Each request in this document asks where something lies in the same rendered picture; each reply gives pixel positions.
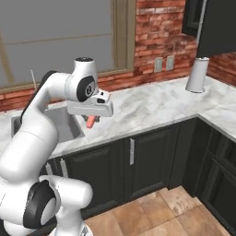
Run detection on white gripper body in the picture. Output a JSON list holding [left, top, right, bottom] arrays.
[[65, 98, 114, 118]]

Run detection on steel sink basin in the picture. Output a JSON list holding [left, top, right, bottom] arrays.
[[11, 105, 87, 146]]

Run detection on black base cabinet door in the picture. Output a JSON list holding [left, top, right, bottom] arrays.
[[39, 157, 69, 179], [65, 139, 126, 216], [124, 124, 182, 202]]

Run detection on black corner base cabinet run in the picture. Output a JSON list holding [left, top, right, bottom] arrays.
[[181, 116, 236, 236]]

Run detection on orange-pink sausage-shaped object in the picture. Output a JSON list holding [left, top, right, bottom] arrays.
[[86, 114, 96, 129]]

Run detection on thin steel tap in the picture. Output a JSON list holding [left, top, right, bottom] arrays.
[[29, 69, 38, 90]]

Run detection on white paper towel roll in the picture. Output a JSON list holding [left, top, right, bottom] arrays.
[[184, 56, 210, 94]]

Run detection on grey base cabinet handle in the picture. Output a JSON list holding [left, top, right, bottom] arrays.
[[129, 137, 136, 166], [44, 162, 53, 176], [59, 158, 69, 179]]

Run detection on window with beige frame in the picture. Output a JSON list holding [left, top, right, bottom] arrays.
[[0, 0, 137, 94]]

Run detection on grey wall socket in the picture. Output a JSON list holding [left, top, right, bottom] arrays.
[[154, 57, 164, 74], [165, 54, 175, 72]]

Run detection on black wall cabinet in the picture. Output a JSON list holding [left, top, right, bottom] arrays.
[[181, 0, 205, 38]]

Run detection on grey wall cabinet door handle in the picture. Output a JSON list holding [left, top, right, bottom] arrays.
[[195, 0, 208, 45]]

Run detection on black wall cabinet door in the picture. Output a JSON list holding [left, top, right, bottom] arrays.
[[195, 0, 236, 59]]

